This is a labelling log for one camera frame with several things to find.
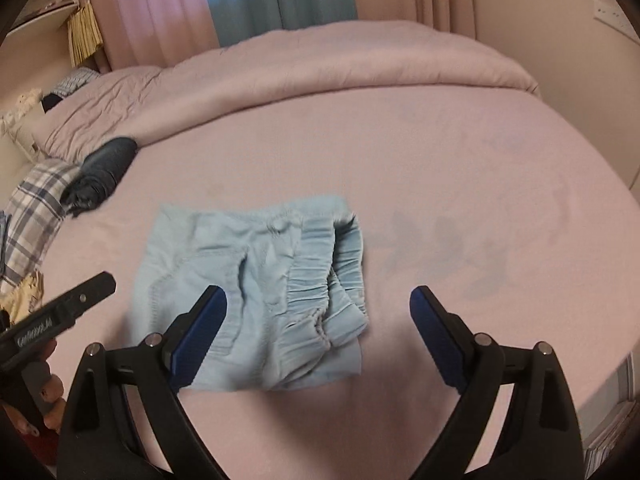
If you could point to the person's left hand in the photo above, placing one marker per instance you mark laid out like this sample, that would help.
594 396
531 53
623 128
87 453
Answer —
52 393

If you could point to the pink bed sheet mattress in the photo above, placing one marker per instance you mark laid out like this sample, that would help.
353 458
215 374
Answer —
486 196

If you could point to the yellow tassel hanging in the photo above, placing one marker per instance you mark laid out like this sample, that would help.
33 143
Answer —
83 34

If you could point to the black rolled garment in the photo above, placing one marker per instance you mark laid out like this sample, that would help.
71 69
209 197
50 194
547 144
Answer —
99 175

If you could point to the light blue pants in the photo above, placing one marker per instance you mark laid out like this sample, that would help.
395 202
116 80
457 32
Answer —
292 275

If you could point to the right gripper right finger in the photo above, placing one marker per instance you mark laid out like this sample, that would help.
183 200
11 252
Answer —
477 367

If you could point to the pink curtain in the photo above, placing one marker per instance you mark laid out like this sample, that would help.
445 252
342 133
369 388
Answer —
167 32

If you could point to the plaid shirt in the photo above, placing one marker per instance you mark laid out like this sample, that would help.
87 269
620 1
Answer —
36 215

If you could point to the pink folded duvet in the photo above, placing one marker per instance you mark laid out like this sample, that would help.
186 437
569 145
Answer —
150 104

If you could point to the white power strip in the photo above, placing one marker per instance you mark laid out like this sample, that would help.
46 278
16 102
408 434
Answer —
613 16

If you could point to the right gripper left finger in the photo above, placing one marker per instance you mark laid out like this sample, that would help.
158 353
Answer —
160 366

